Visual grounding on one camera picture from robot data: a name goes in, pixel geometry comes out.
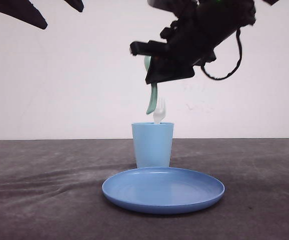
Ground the white plastic fork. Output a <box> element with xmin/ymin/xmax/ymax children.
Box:
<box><xmin>153</xmin><ymin>97</ymin><xmax>166</xmax><ymax>124</ymax></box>

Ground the light blue plastic cup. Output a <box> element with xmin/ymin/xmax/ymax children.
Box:
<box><xmin>131</xmin><ymin>122</ymin><xmax>174</xmax><ymax>168</ymax></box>

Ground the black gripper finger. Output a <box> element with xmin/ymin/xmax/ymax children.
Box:
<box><xmin>129</xmin><ymin>40</ymin><xmax>170</xmax><ymax>56</ymax></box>
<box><xmin>64</xmin><ymin>0</ymin><xmax>84</xmax><ymax>13</ymax></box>
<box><xmin>144</xmin><ymin>53</ymin><xmax>195</xmax><ymax>84</ymax></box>
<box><xmin>0</xmin><ymin>0</ymin><xmax>48</xmax><ymax>30</ymax></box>

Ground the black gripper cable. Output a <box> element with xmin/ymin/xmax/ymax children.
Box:
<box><xmin>199</xmin><ymin>26</ymin><xmax>243</xmax><ymax>81</ymax></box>

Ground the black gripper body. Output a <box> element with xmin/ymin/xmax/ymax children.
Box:
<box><xmin>148</xmin><ymin>0</ymin><xmax>256</xmax><ymax>66</ymax></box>

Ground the mint green plastic spoon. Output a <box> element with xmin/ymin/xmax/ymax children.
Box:
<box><xmin>144</xmin><ymin>55</ymin><xmax>158</xmax><ymax>115</ymax></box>

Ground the blue plastic plate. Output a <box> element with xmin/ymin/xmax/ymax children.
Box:
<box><xmin>102</xmin><ymin>167</ymin><xmax>225</xmax><ymax>215</ymax></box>

